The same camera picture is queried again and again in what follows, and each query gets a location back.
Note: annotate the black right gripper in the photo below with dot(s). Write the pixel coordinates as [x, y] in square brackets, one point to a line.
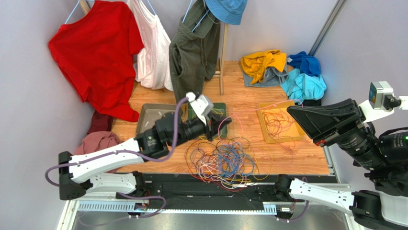
[337, 126]

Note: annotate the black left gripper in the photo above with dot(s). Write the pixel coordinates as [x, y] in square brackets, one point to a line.
[213, 123]

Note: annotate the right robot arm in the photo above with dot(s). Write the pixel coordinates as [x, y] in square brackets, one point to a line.
[385, 160]

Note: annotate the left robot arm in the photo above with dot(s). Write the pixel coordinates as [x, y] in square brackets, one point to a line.
[84, 174]

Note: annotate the green metal tray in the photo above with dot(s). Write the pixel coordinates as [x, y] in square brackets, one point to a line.
[219, 108]

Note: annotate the black crumpled cloth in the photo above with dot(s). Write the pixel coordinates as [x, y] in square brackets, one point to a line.
[312, 102]

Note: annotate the cyan crumpled cloth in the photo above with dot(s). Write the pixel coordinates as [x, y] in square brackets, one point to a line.
[300, 86]

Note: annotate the yellow plastic tray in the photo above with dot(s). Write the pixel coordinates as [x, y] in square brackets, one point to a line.
[277, 125]

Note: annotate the wooden clothes rack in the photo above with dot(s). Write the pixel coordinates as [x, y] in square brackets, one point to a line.
[219, 71]

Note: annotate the dark blue crumpled cloth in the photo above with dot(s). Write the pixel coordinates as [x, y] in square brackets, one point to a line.
[306, 64]

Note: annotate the grey crumpled cloth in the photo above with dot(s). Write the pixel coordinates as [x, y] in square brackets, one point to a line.
[272, 77]

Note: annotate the yellow crumpled cloth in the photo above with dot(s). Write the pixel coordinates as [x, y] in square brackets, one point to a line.
[262, 66]

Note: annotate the tan metal tray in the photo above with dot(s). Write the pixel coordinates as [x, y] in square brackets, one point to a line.
[151, 112]

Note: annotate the olive green hanging garment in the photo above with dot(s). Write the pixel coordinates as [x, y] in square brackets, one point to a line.
[193, 51]

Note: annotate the white pink hanging garment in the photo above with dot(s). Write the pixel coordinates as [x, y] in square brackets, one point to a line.
[152, 66]

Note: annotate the aluminium corner profile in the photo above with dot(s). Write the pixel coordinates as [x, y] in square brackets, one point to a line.
[330, 21]

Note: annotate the blue bucket hat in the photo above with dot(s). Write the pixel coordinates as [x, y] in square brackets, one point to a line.
[227, 11]

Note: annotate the maroon cloth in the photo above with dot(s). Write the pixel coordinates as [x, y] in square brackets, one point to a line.
[100, 122]

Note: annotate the dusty pink crumpled cloth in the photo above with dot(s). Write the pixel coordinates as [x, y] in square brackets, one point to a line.
[97, 141]

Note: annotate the red t-shirt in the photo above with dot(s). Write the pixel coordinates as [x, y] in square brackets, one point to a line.
[96, 56]

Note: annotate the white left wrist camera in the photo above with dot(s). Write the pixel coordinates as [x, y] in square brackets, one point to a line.
[201, 105]

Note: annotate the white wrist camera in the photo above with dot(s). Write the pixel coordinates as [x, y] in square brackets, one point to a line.
[381, 99]
[201, 105]

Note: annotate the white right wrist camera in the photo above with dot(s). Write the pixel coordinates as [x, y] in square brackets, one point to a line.
[381, 99]

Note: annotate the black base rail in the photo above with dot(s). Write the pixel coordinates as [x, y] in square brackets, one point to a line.
[182, 191]

